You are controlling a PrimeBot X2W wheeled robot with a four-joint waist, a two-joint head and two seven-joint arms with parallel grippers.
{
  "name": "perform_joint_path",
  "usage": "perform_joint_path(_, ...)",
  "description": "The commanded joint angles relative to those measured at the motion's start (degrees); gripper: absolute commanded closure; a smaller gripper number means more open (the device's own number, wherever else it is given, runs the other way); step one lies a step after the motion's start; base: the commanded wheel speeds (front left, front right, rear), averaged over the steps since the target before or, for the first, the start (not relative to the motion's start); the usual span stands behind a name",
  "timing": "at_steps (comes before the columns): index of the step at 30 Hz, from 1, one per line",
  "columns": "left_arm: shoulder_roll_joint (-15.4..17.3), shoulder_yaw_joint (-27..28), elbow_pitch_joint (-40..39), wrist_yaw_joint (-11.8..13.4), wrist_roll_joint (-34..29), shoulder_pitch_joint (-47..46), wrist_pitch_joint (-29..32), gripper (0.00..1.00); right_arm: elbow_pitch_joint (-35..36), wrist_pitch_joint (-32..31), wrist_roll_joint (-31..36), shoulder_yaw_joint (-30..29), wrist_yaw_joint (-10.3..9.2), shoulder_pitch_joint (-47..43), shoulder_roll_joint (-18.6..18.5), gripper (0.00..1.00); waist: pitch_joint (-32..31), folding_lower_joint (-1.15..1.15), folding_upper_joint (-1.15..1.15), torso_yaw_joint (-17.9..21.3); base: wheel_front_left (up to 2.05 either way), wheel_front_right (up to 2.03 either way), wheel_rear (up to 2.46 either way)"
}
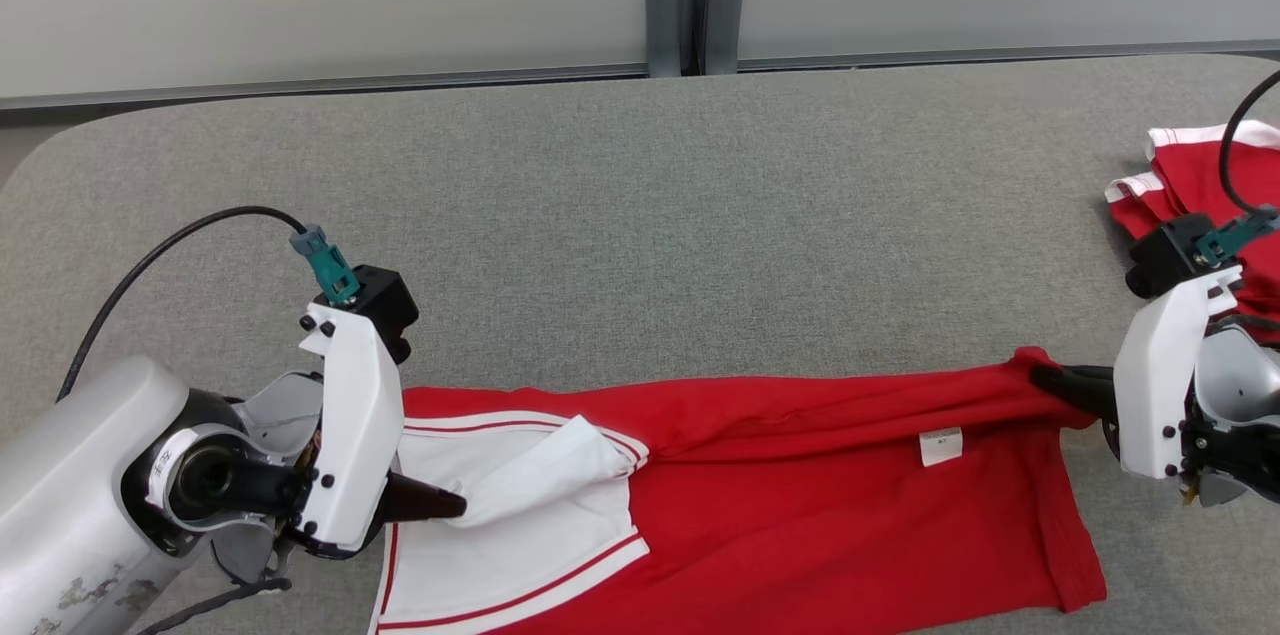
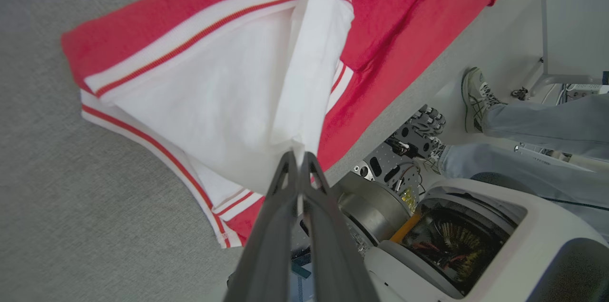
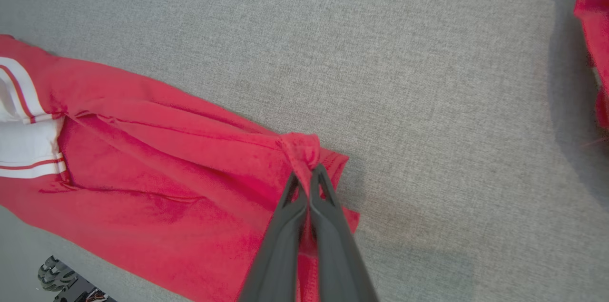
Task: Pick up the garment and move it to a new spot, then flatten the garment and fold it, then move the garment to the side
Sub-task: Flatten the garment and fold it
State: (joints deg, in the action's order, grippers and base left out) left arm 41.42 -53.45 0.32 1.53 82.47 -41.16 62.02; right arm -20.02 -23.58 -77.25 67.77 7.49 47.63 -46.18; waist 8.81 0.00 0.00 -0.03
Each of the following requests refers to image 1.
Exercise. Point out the grey rounded post foot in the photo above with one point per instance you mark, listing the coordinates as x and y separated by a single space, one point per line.
725 15
662 20

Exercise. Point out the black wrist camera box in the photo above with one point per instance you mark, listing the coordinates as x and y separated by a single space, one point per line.
1165 250
385 300

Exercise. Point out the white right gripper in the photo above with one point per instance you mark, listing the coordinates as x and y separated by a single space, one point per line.
1155 385

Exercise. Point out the teal right camera connector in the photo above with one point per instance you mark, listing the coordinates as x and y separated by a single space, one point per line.
1235 235

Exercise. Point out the grey wall base rail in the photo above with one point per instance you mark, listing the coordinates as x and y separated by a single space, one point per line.
300 85
1000 55

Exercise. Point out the red Bulls shorts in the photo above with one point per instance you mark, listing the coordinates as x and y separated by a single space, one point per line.
1185 180

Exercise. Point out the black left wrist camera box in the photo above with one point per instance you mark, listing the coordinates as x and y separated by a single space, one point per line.
385 300

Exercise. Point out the red and white t-shirt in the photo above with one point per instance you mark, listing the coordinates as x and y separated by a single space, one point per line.
800 515

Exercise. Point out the teal left camera connector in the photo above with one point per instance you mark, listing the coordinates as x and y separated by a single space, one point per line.
328 265

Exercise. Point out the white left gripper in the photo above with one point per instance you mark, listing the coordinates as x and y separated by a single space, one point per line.
355 435

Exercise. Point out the teal camera connector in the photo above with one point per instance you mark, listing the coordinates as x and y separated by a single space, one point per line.
1235 235
328 265

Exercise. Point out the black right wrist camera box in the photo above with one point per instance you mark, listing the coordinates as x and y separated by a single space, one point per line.
1165 250

